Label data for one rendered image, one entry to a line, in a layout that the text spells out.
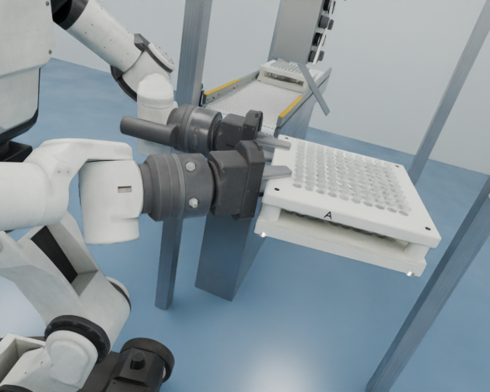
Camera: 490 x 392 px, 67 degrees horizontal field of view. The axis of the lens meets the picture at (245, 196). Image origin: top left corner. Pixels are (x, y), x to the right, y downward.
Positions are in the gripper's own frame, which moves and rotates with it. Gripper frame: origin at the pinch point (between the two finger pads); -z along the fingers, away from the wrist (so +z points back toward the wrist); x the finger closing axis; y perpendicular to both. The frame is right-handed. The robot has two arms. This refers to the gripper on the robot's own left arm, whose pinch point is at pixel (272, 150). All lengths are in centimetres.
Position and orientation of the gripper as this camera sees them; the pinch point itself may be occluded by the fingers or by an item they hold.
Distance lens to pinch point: 66.9
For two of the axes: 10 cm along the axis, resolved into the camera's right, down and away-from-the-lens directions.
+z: -9.5, -2.6, 1.6
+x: -1.6, 8.6, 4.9
